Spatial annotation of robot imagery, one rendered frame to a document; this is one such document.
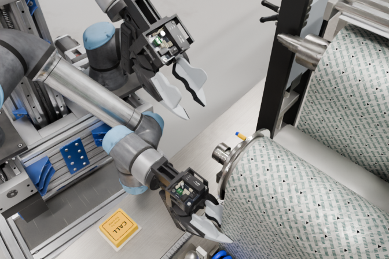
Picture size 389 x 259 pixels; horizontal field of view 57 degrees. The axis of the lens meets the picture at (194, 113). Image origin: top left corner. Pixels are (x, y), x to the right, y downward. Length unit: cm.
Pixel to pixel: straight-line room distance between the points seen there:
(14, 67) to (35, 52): 7
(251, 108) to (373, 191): 62
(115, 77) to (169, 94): 82
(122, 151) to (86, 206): 106
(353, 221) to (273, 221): 11
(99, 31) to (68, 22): 209
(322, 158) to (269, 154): 15
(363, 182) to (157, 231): 51
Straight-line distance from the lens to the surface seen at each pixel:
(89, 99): 91
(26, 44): 87
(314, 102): 71
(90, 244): 98
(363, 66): 65
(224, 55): 285
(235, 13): 334
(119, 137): 82
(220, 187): 60
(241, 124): 116
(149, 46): 56
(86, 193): 187
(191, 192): 72
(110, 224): 96
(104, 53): 131
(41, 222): 187
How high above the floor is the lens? 178
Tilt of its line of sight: 48 degrees down
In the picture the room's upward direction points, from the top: straight up
